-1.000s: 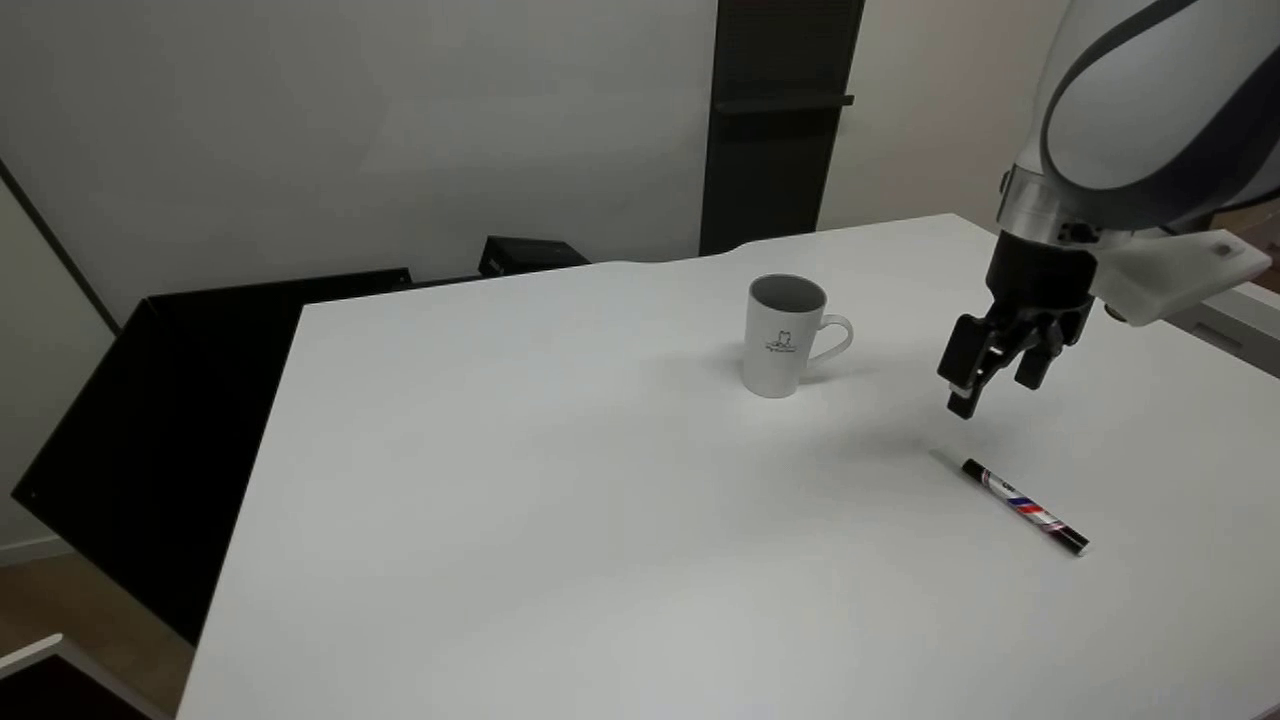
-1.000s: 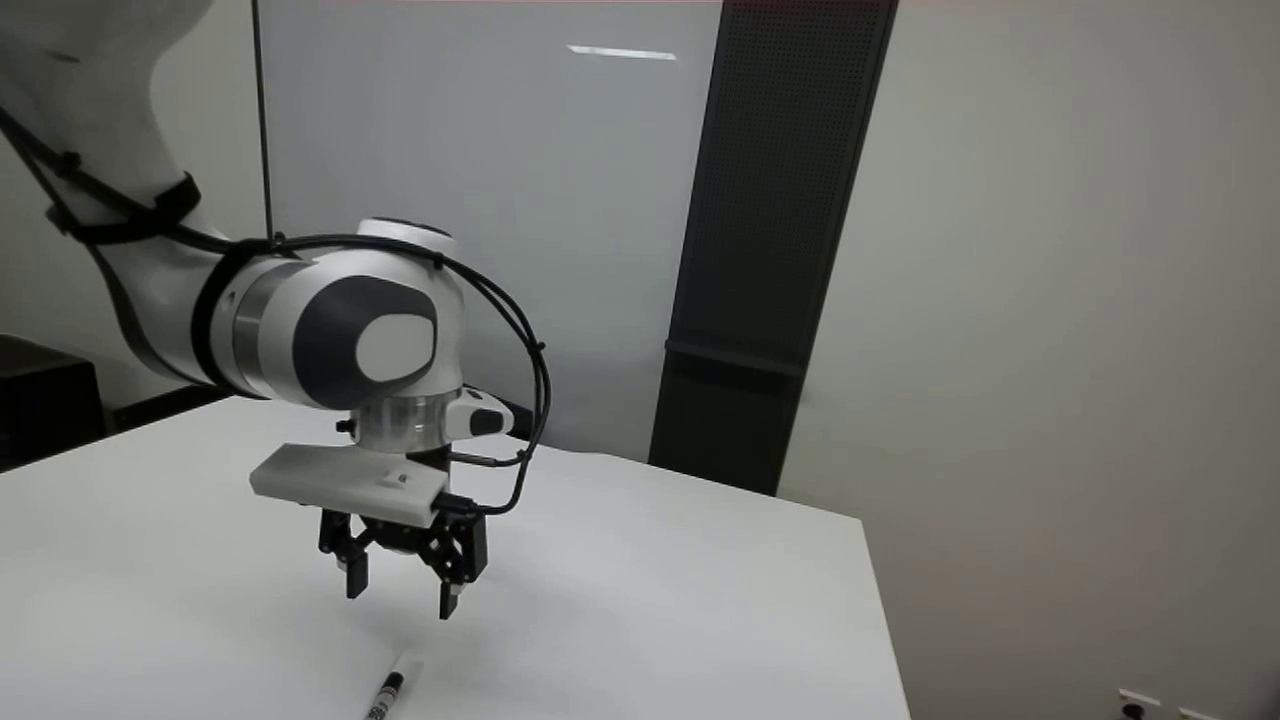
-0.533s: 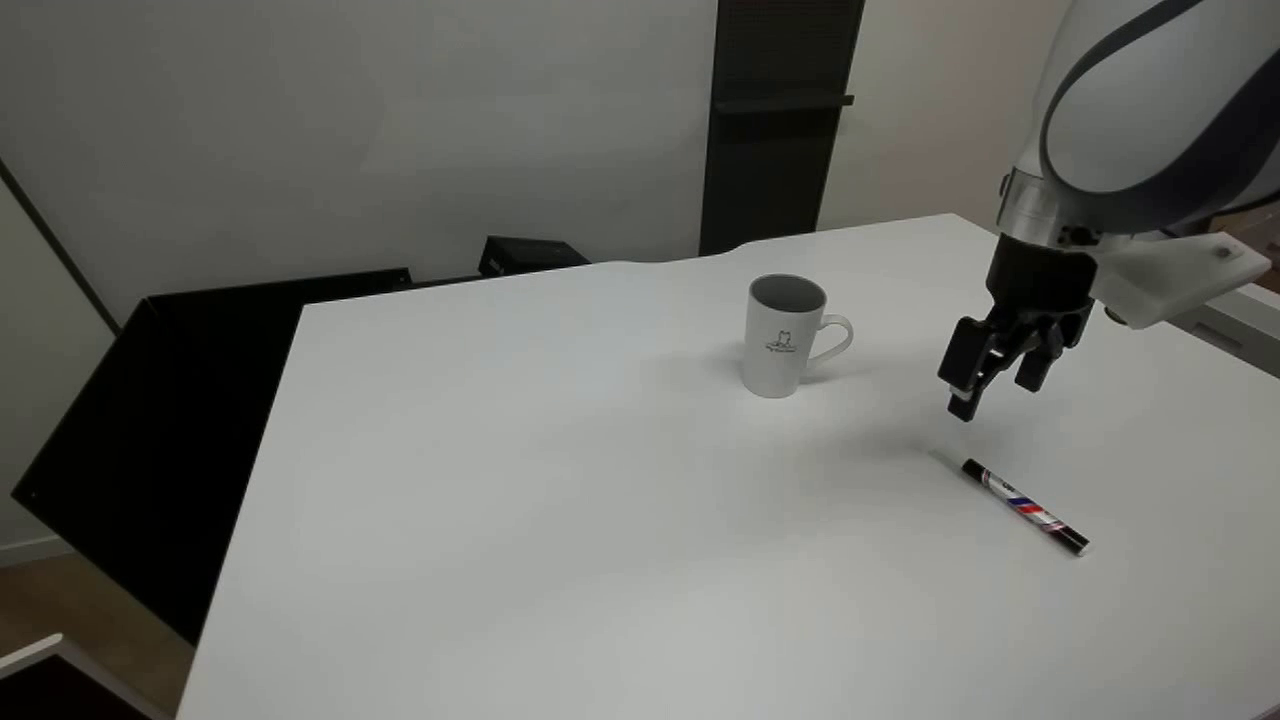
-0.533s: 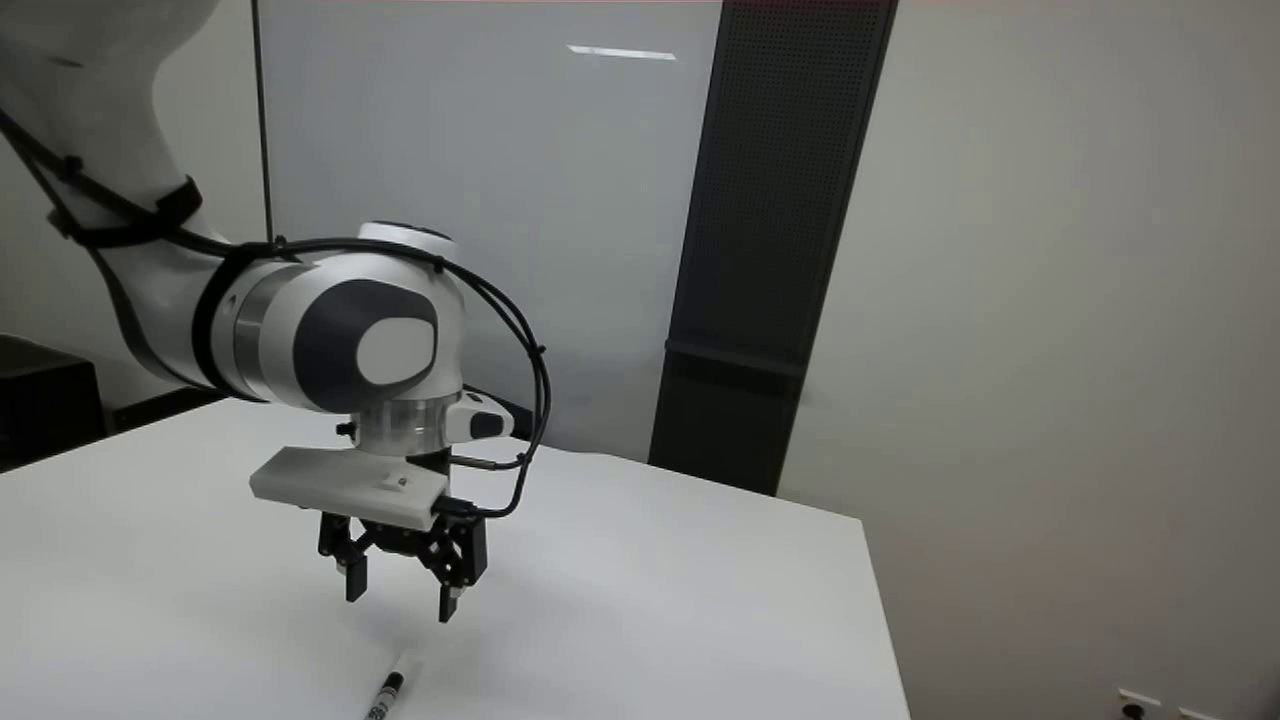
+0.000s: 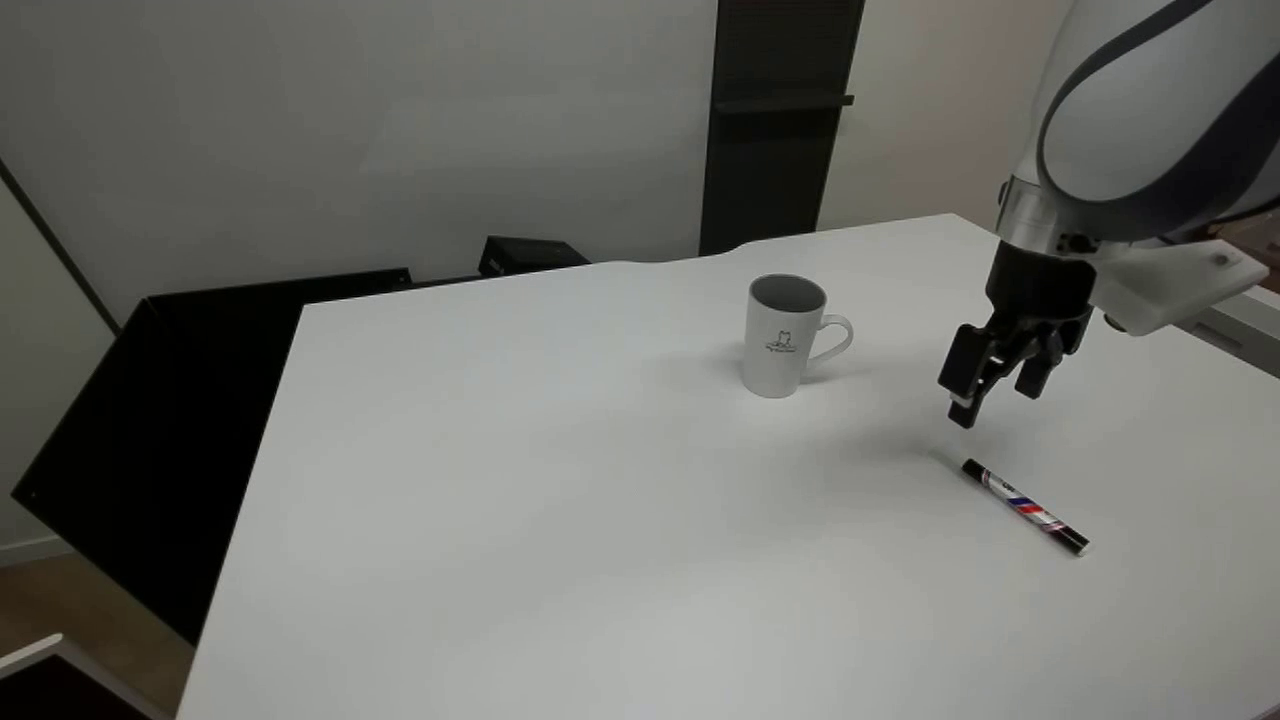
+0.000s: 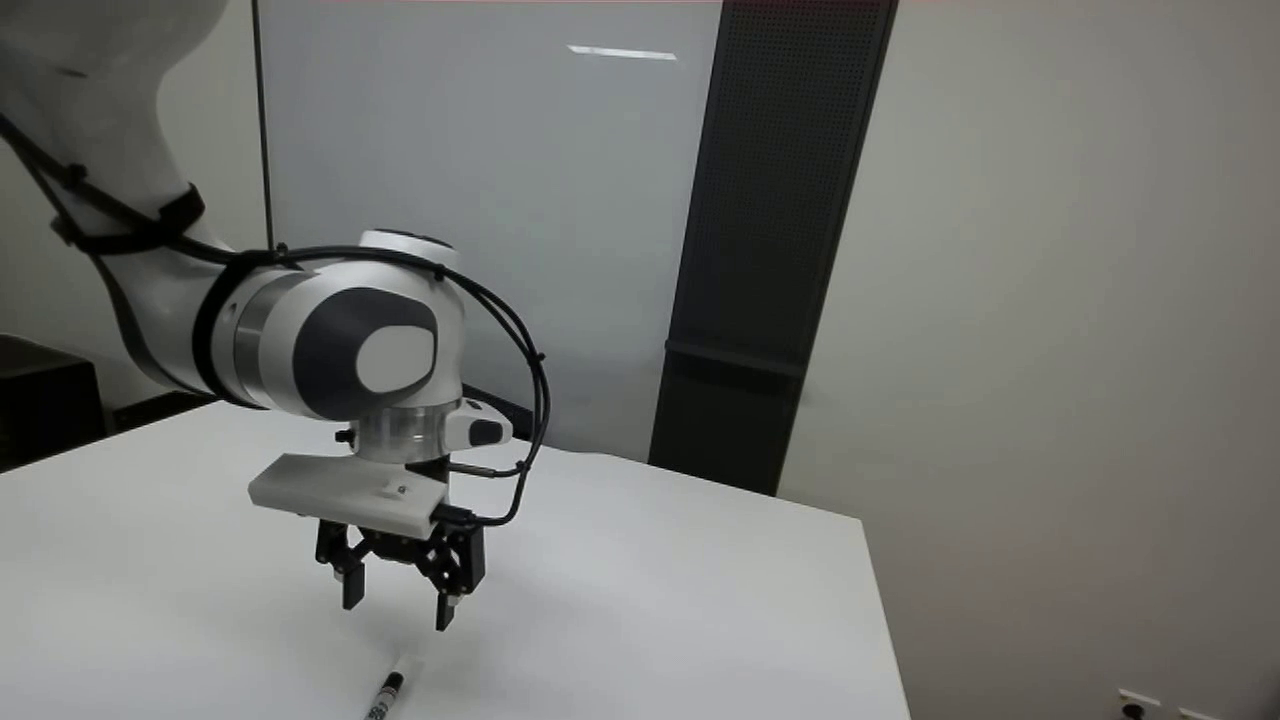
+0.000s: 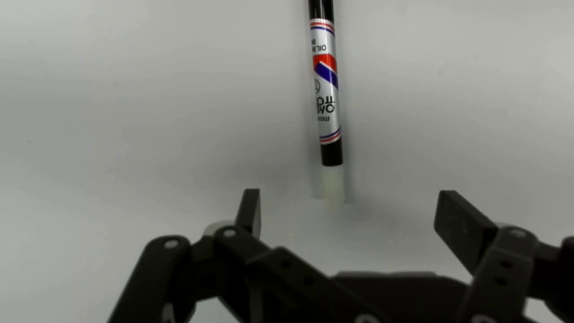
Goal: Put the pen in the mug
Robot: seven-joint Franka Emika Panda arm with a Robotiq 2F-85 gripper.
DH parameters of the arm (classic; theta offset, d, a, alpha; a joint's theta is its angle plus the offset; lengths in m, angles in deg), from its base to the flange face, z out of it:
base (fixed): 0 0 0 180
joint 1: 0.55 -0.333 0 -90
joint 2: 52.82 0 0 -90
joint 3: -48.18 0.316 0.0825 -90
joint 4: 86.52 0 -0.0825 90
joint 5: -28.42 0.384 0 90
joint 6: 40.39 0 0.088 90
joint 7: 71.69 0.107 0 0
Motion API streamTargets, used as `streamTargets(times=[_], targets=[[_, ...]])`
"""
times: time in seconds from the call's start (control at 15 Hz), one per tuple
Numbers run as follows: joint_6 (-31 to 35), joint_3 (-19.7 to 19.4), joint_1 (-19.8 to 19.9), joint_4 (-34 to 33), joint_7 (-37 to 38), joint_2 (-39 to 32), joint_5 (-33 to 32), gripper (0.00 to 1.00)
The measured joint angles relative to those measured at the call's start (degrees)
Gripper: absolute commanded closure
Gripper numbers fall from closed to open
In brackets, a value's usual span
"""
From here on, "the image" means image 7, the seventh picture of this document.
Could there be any black marker pen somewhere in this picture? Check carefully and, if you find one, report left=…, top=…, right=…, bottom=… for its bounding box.
left=306, top=0, right=349, bottom=203

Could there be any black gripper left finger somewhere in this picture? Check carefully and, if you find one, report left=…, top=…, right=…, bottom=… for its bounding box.
left=105, top=187, right=383, bottom=323

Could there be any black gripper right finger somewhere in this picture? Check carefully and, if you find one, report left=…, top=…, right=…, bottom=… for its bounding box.
left=432, top=189, right=574, bottom=323

